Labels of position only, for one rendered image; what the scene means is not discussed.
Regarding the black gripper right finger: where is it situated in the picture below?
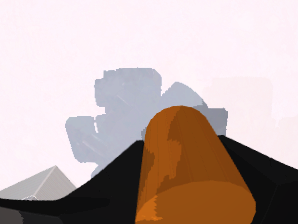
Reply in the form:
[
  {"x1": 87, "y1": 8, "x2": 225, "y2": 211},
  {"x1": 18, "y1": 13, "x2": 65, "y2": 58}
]
[{"x1": 218, "y1": 135, "x2": 298, "y2": 224}]

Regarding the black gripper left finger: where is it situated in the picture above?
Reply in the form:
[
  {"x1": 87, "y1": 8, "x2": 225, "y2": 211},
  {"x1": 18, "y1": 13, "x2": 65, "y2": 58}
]
[{"x1": 0, "y1": 140, "x2": 144, "y2": 224}]

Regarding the orange tapered knob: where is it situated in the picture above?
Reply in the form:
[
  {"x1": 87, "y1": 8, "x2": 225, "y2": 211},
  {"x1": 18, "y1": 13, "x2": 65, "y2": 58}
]
[{"x1": 134, "y1": 105, "x2": 255, "y2": 224}]

